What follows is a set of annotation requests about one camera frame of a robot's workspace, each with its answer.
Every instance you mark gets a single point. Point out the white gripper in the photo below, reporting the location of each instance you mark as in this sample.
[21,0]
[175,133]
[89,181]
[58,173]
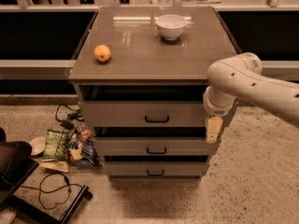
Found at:
[216,109]

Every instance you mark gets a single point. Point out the grey top drawer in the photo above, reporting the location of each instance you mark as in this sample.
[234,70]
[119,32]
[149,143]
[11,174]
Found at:
[143,114]

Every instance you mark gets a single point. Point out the grey drawer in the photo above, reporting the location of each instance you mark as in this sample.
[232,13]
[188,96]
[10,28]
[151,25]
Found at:
[143,114]
[161,169]
[144,146]

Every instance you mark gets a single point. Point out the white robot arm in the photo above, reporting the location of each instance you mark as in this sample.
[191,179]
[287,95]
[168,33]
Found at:
[241,77]

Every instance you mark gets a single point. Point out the grey drawer cabinet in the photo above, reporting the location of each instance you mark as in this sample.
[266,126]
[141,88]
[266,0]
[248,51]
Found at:
[143,66]

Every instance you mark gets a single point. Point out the grey bottom drawer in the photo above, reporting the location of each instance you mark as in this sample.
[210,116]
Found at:
[161,169]

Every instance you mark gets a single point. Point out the grey middle drawer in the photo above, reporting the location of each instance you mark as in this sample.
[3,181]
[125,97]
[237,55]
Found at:
[144,146]

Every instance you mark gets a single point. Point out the white ceramic bowl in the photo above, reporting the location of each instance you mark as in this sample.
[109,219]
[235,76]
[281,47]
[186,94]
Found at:
[170,26]

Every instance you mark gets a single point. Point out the red white snack item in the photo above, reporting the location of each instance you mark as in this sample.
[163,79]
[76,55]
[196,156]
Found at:
[85,135]

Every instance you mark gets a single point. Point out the blue snack bag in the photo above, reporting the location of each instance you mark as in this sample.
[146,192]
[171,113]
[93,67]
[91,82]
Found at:
[85,155]

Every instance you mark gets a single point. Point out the orange fruit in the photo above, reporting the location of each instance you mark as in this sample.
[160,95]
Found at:
[102,53]

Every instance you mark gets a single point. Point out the green chip bag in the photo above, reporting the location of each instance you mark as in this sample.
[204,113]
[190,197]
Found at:
[55,148]

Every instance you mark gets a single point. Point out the yellow snack packet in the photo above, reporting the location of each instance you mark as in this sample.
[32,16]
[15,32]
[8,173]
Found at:
[60,166]

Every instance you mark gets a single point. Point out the white plate on floor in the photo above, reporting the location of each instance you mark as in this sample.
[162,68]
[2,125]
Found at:
[38,145]

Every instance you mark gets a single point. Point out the black monitor stand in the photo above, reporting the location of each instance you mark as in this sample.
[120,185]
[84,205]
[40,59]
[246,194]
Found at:
[15,167]

